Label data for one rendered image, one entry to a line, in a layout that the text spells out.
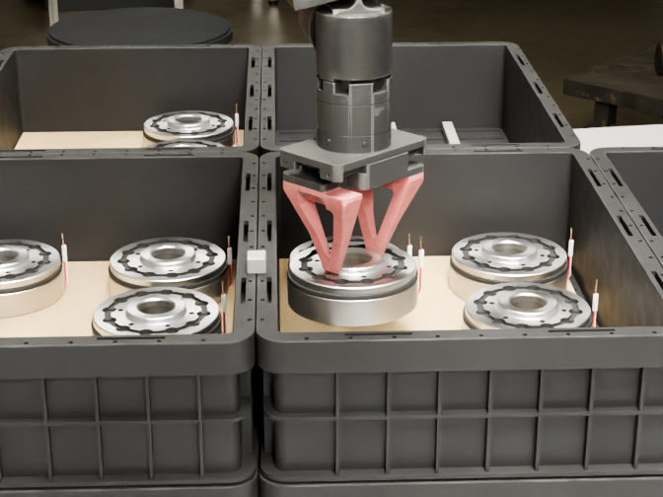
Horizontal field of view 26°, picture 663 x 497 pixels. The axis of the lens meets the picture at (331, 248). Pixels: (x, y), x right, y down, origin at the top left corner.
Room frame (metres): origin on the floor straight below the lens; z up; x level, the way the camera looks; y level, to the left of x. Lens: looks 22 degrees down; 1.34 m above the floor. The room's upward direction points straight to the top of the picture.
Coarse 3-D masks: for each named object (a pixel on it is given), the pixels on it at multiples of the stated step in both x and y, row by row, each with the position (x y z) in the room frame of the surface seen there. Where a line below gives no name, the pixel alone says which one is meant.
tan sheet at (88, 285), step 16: (80, 272) 1.20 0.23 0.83; (96, 272) 1.20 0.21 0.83; (64, 288) 1.16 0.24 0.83; (80, 288) 1.16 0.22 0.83; (96, 288) 1.16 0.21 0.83; (64, 304) 1.13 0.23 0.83; (80, 304) 1.13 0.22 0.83; (96, 304) 1.13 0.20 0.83; (0, 320) 1.10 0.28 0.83; (16, 320) 1.10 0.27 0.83; (32, 320) 1.10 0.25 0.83; (48, 320) 1.10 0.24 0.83; (64, 320) 1.10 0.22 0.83; (80, 320) 1.10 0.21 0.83; (0, 336) 1.07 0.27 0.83; (16, 336) 1.07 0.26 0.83; (32, 336) 1.07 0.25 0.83
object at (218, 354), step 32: (0, 160) 1.23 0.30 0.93; (32, 160) 1.23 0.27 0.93; (64, 160) 1.23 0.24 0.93; (96, 160) 1.23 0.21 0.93; (128, 160) 1.23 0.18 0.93; (160, 160) 1.23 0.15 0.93; (192, 160) 1.23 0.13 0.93; (224, 160) 1.23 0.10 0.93; (256, 160) 1.22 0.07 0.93; (256, 192) 1.14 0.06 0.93; (256, 224) 1.06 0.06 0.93; (256, 288) 0.94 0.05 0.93; (0, 352) 0.84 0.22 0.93; (32, 352) 0.84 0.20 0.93; (64, 352) 0.85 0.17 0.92; (96, 352) 0.85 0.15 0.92; (128, 352) 0.85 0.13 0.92; (160, 352) 0.85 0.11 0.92; (192, 352) 0.85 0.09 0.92; (224, 352) 0.85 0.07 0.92
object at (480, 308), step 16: (496, 288) 1.09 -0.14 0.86; (512, 288) 1.10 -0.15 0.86; (528, 288) 1.10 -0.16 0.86; (544, 288) 1.09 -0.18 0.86; (560, 288) 1.09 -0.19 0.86; (480, 304) 1.07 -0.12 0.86; (496, 304) 1.06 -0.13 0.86; (560, 304) 1.06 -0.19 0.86; (576, 304) 1.07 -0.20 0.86; (480, 320) 1.03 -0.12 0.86; (496, 320) 1.03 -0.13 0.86; (512, 320) 1.03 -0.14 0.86; (528, 320) 1.03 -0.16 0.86; (544, 320) 1.03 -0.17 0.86; (560, 320) 1.03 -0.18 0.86; (576, 320) 1.03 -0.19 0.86
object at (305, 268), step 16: (304, 256) 1.07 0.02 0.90; (384, 256) 1.06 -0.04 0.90; (400, 256) 1.07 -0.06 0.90; (304, 272) 1.03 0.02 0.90; (320, 272) 1.03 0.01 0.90; (384, 272) 1.03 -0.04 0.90; (400, 272) 1.03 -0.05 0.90; (320, 288) 1.01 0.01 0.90; (336, 288) 1.00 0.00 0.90; (352, 288) 1.00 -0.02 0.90; (368, 288) 1.00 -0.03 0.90; (384, 288) 1.01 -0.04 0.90
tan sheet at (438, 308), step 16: (416, 256) 1.24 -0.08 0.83; (432, 256) 1.24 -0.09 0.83; (448, 256) 1.24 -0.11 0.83; (432, 272) 1.20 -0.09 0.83; (448, 272) 1.20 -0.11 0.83; (432, 288) 1.16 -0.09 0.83; (448, 288) 1.16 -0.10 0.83; (432, 304) 1.13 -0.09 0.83; (448, 304) 1.13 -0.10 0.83; (464, 304) 1.13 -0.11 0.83; (288, 320) 1.10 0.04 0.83; (304, 320) 1.10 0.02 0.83; (400, 320) 1.10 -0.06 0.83; (416, 320) 1.10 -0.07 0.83; (432, 320) 1.10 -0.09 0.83; (448, 320) 1.10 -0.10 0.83
